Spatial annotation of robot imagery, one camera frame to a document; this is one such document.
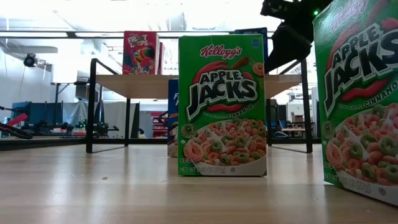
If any black cabinet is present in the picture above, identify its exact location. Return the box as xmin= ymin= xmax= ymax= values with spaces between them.
xmin=266 ymin=98 xmax=280 ymax=139

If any blue Frosted Flakes cereal box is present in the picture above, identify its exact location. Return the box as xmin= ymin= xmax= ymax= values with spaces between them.
xmin=233 ymin=27 xmax=269 ymax=65
xmin=167 ymin=78 xmax=180 ymax=158

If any black framed stand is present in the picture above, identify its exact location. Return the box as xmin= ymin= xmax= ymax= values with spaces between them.
xmin=50 ymin=81 xmax=91 ymax=103

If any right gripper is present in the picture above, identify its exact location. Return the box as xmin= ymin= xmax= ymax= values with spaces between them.
xmin=260 ymin=0 xmax=334 ymax=75

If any red rack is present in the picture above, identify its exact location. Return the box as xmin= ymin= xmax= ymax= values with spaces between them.
xmin=150 ymin=111 xmax=169 ymax=138

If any black ceiling-mounted camera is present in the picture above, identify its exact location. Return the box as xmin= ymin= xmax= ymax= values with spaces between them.
xmin=22 ymin=53 xmax=39 ymax=68

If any black curved hose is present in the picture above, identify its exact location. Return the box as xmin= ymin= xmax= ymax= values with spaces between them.
xmin=0 ymin=105 xmax=34 ymax=140

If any grey ceiling duct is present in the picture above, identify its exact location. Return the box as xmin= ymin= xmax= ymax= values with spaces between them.
xmin=0 ymin=40 xmax=59 ymax=56

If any blue partition panel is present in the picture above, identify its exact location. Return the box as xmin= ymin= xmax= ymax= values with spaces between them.
xmin=11 ymin=101 xmax=63 ymax=125

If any cardboard box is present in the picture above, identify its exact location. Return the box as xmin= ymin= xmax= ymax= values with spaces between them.
xmin=290 ymin=111 xmax=305 ymax=124

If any black panel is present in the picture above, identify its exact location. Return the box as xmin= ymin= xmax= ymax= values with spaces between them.
xmin=130 ymin=102 xmax=141 ymax=139

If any grey tarp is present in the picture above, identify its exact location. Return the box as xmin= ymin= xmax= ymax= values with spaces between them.
xmin=62 ymin=99 xmax=90 ymax=126

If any small wooden table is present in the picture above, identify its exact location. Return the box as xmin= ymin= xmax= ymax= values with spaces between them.
xmin=280 ymin=126 xmax=307 ymax=138

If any white panel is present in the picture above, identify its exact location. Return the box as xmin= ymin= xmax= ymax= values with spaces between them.
xmin=103 ymin=101 xmax=132 ymax=139

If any long ceiling light bar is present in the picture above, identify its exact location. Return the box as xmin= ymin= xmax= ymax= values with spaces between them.
xmin=0 ymin=30 xmax=274 ymax=40

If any green Apple Jacks cereal box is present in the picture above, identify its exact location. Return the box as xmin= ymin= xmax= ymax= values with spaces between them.
xmin=177 ymin=34 xmax=268 ymax=177
xmin=312 ymin=0 xmax=398 ymax=207

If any red angled bar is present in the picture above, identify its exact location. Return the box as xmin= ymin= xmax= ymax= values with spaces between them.
xmin=6 ymin=112 xmax=29 ymax=128

